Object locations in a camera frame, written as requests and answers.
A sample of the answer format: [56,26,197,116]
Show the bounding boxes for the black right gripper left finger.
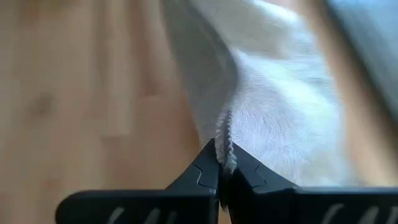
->
[165,139,221,224]

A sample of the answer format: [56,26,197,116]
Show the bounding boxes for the grey microfiber towel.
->
[160,0,358,188]

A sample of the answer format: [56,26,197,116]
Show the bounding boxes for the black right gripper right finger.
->
[229,142,300,224]

